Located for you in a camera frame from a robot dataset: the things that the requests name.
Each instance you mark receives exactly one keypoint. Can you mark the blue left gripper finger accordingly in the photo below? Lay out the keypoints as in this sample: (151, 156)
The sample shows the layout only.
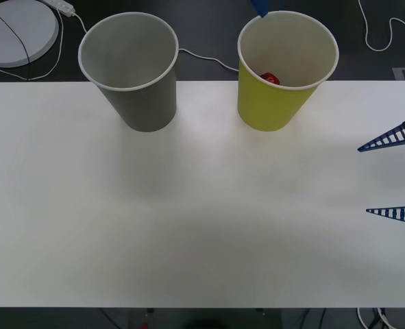
(260, 7)

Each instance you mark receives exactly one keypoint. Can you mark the yellow-green cup-shaped bin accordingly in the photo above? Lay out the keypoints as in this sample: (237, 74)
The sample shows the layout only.
(266, 106)

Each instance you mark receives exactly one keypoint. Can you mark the red and yellow drink can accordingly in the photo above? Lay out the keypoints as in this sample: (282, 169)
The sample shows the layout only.
(270, 78)

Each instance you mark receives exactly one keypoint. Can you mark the grey cup-shaped bin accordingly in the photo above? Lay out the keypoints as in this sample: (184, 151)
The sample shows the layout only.
(146, 103)

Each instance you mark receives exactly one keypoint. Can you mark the round pale grey disc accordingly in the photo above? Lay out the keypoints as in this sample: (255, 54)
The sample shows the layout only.
(3, 37)

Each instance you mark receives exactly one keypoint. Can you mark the white power strip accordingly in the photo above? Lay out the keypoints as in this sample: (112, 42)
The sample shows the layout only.
(61, 5)

